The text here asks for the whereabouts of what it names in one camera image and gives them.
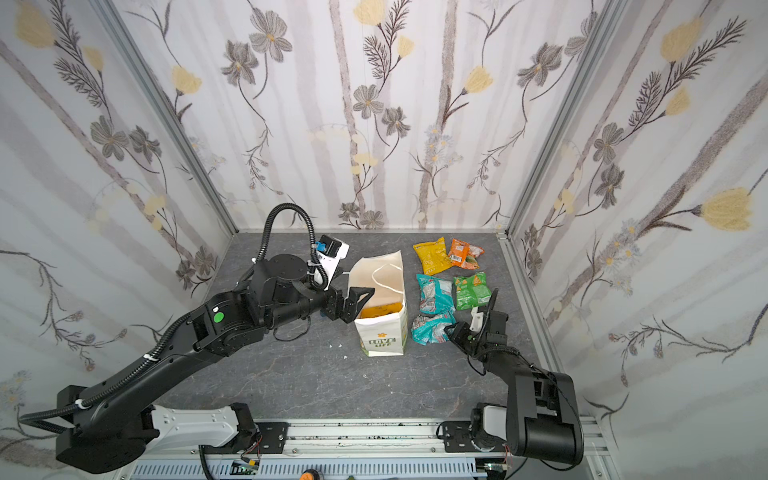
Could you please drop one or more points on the orange black knob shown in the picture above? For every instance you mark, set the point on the orange black knob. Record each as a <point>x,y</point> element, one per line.
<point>310,474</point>

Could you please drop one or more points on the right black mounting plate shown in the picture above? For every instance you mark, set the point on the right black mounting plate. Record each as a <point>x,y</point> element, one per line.
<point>456,436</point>

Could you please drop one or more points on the right corner aluminium profile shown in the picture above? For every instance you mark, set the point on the right corner aluminium profile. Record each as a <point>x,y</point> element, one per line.
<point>596,46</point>

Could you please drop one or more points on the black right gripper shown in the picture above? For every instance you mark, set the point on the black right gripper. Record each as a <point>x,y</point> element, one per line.
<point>466,337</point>

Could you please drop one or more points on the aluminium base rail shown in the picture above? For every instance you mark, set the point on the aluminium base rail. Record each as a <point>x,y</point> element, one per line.
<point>357,438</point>

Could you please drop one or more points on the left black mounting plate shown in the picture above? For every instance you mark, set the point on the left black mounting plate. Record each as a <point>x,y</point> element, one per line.
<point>271,437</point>

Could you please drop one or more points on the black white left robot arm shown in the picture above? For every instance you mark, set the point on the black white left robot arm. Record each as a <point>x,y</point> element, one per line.
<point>105,427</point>

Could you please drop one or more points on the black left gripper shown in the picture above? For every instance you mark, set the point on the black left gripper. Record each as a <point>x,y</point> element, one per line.
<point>345,303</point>

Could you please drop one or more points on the green snack packet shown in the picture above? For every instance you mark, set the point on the green snack packet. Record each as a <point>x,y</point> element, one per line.
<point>471,292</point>

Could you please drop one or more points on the orange yellow snack packet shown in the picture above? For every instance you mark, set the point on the orange yellow snack packet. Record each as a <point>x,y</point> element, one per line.
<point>381,310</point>

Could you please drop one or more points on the white green paper bag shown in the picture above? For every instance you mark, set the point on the white green paper bag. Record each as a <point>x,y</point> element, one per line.
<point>383,336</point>

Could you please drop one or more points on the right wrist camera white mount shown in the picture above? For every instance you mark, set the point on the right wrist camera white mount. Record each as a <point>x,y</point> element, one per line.
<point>477,319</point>

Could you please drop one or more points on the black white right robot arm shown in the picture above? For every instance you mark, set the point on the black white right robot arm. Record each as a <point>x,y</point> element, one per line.
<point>540,419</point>

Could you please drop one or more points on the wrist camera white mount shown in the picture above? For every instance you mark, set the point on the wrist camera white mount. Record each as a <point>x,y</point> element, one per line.
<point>330,252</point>
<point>477,319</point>

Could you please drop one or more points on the teal snack packet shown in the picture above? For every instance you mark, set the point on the teal snack packet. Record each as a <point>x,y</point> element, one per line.
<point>435,295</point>
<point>432,329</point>

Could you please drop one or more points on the small green circuit board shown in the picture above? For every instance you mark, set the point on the small green circuit board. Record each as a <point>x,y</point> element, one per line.
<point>243,469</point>

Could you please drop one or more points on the black mounting plate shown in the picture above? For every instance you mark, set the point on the black mounting plate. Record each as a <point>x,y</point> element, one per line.
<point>271,437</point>
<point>456,436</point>

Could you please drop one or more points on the white slotted cable duct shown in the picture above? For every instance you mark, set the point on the white slotted cable duct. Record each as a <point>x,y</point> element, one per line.
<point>373,468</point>

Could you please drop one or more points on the left corner aluminium profile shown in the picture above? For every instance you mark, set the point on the left corner aluminium profile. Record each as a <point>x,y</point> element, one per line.
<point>118,33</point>

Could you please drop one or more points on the corner aluminium profile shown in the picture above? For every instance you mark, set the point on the corner aluminium profile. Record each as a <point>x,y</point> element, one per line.
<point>118,33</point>
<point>596,46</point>

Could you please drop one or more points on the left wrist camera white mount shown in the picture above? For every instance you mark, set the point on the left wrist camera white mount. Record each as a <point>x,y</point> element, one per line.
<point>330,252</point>

